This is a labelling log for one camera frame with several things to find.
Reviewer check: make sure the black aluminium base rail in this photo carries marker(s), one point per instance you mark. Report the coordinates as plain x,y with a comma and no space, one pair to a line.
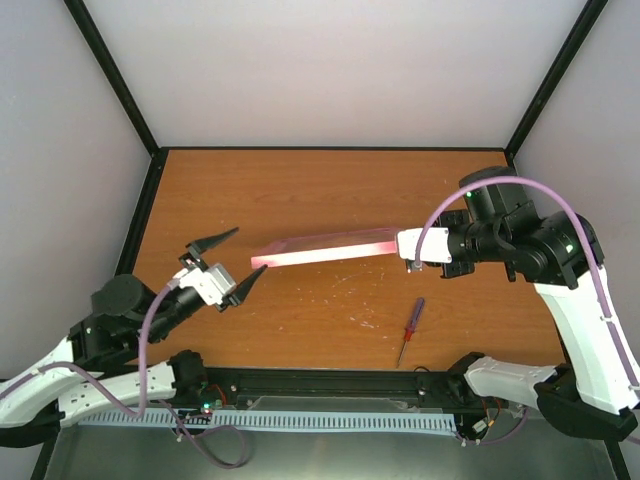
442,390

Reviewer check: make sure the grey metal front plate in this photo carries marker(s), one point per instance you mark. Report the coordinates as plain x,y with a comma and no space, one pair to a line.
536,451

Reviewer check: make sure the light blue cable duct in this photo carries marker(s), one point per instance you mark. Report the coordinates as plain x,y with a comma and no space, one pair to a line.
284,421

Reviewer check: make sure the pink photo frame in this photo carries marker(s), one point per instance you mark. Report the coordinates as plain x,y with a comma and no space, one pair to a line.
327,247

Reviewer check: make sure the blue red screwdriver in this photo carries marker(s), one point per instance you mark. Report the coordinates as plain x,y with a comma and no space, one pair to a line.
410,328

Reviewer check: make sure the black cage frame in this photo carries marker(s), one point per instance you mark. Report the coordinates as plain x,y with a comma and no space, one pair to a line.
167,163

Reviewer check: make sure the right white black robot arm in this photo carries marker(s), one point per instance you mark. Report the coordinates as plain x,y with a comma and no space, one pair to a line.
593,394

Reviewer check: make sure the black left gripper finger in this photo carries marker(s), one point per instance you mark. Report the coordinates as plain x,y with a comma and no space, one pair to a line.
202,245
240,293

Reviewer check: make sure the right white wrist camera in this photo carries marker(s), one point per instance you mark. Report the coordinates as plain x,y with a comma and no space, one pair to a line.
433,249

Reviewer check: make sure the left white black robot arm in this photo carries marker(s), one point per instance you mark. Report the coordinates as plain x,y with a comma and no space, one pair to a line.
102,362

